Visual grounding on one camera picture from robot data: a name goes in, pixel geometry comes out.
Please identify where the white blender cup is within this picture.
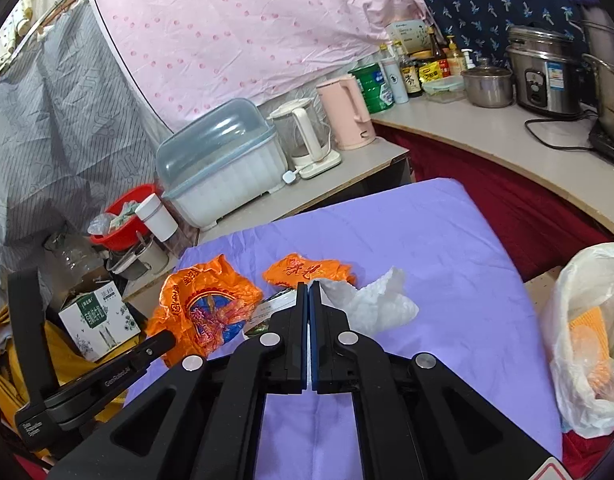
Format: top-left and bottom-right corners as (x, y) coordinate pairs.
(136, 192), (198, 256)

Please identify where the small steel pot with lid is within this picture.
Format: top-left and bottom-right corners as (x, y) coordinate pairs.
(461, 57), (515, 108)

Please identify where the blue floral cloth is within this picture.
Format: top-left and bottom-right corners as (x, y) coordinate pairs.
(419, 0), (588, 68)

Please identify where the white carton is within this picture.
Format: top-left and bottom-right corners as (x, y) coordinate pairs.
(386, 19), (435, 56)

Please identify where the yellow cloth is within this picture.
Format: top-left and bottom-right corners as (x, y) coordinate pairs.
(0, 305), (128, 426)

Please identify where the green tin can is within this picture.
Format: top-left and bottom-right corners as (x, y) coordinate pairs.
(348, 62), (394, 115)

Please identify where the dark red cloth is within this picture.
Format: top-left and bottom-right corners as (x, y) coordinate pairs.
(374, 122), (614, 283)

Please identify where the white paper towel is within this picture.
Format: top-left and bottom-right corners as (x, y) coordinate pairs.
(318, 266), (420, 333)

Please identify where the steel rice cooker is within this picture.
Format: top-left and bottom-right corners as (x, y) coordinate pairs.
(504, 25), (595, 118)

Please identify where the white glass electric kettle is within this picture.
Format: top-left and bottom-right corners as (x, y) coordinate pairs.
(269, 99), (343, 180)

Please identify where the orange foil wrapper blue print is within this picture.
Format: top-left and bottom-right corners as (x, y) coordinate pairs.
(146, 255), (264, 367)

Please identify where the brown sauce bottle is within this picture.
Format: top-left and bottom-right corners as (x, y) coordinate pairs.
(427, 27), (450, 78)

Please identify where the black induction cooker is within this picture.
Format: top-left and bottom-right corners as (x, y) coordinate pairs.
(587, 120), (614, 171)

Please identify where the clear plastic food container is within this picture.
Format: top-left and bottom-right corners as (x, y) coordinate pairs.
(422, 76), (465, 103)

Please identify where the pink electric kettle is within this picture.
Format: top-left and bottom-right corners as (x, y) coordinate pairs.
(316, 76), (377, 151)

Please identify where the white green cardboard box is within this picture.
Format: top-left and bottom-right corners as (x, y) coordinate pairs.
(58, 280), (142, 363)

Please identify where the purple tablecloth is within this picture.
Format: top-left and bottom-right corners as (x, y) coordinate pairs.
(122, 176), (562, 480)

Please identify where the tall steel pot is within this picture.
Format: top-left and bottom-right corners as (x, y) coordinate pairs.
(569, 5), (614, 61)

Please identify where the yellow capped bottle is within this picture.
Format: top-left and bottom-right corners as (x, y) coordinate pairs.
(444, 35), (468, 77)

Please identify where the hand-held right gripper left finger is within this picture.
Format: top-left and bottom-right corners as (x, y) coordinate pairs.
(47, 282), (308, 480)

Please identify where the pink dotted curtain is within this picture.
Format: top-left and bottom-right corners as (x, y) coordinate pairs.
(90, 0), (430, 133)

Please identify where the orange foil wrapper red print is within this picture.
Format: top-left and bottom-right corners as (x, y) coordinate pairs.
(263, 255), (357, 291)

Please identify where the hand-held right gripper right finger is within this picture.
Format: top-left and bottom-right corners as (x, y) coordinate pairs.
(311, 282), (558, 480)

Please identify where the white plastic bag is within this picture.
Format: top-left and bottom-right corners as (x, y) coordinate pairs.
(541, 242), (614, 438)

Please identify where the white dish drainer with lid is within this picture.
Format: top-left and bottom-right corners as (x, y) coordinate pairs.
(155, 98), (288, 228)

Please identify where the green paper box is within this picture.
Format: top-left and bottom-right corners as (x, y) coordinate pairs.
(243, 291), (299, 337)

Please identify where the white blue bottle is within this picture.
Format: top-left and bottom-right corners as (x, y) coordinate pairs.
(379, 57), (410, 106)

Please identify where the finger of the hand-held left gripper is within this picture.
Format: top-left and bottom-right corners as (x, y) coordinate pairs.
(130, 330), (178, 368)

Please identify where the red plastic basin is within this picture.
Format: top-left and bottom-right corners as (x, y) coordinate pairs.
(103, 184), (160, 251)

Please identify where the grey striped curtain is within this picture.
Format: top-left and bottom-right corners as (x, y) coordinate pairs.
(0, 5), (170, 301)

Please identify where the small orange foam net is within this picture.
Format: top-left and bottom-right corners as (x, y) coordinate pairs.
(582, 350), (614, 397)

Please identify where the dark soy sauce bottle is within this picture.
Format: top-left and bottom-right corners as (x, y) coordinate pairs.
(397, 42), (424, 98)

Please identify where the grey plastic container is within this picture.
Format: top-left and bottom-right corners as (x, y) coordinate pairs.
(107, 247), (148, 281)

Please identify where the clear glass jar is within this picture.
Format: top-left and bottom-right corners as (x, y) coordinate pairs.
(42, 227), (105, 288)

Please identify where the yellow foam net sleeve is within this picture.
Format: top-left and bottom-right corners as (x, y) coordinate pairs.
(567, 307), (608, 357)

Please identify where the black power cable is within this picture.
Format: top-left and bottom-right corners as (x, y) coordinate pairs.
(524, 110), (604, 152)

